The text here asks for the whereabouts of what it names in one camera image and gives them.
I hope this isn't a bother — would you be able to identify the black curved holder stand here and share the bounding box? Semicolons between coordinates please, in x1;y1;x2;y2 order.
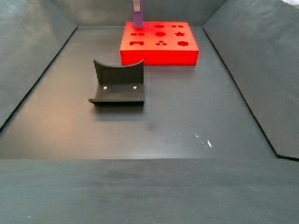
88;60;146;105

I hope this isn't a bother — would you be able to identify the red shape-sorting block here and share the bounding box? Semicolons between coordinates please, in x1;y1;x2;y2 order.
119;21;201;66

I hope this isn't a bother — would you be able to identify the purple rectangular peg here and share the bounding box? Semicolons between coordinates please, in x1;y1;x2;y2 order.
132;0;143;28

